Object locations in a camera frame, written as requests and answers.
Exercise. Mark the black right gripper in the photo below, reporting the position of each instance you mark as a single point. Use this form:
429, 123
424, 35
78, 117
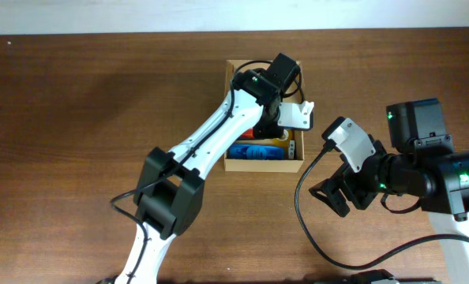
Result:
355, 186

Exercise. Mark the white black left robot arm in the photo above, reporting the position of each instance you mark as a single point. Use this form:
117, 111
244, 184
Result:
170, 189

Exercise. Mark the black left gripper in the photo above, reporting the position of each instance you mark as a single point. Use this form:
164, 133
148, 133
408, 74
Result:
268, 128

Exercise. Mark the yellow clear tape roll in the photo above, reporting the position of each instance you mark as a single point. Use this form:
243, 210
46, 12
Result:
285, 140

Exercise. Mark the cardboard box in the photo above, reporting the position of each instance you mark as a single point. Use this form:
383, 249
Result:
286, 165

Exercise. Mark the orange black stapler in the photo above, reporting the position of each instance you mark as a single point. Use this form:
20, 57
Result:
247, 135

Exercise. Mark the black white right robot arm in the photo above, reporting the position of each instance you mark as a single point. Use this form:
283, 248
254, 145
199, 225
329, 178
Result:
426, 165

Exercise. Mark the blue plastic tray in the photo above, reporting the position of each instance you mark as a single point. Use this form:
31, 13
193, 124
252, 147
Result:
255, 151

